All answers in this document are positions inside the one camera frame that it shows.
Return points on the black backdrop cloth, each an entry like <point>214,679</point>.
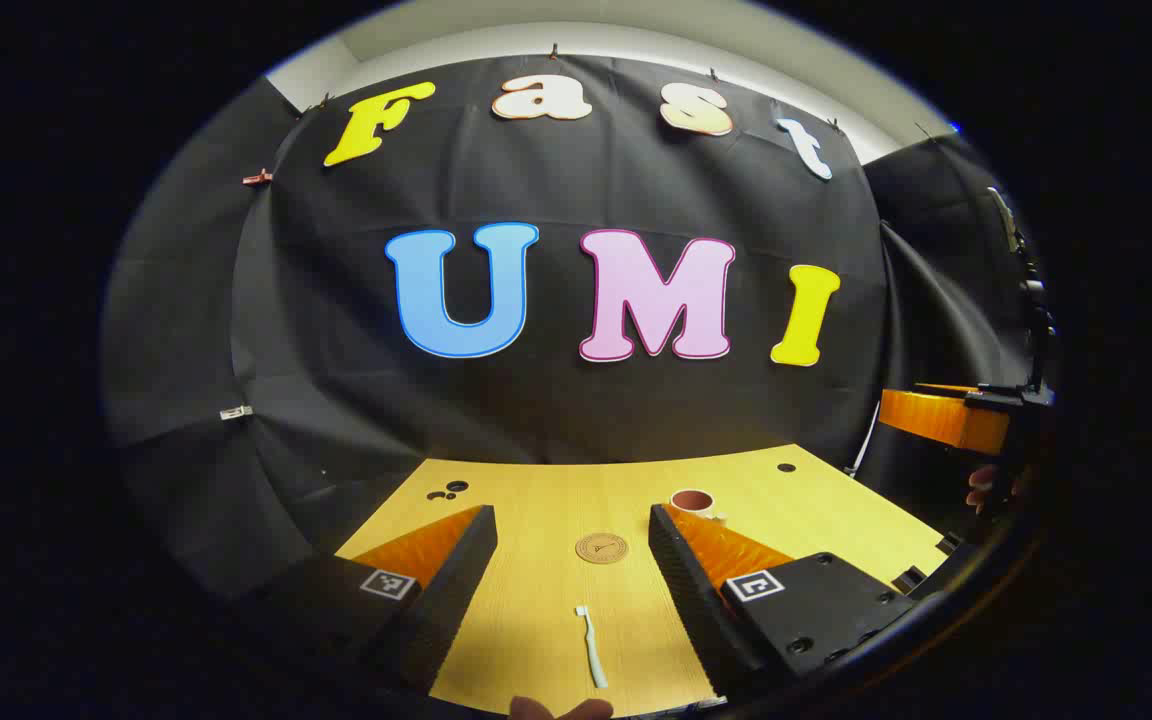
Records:
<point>556,400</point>

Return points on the red cloth clip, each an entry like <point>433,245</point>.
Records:
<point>257,178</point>

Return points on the silver cloth clip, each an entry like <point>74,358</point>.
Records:
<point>236,412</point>

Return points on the wooden desktop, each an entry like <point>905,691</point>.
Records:
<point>546,500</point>

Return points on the white toothbrush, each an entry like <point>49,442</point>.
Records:
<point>593,650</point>

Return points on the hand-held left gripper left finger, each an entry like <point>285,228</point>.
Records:
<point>461,580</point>

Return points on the round wooden coaster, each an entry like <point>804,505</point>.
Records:
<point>601,548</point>

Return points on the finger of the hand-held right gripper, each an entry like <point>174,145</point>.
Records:
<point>936,418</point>

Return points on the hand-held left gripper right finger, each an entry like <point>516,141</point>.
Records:
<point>681,590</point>

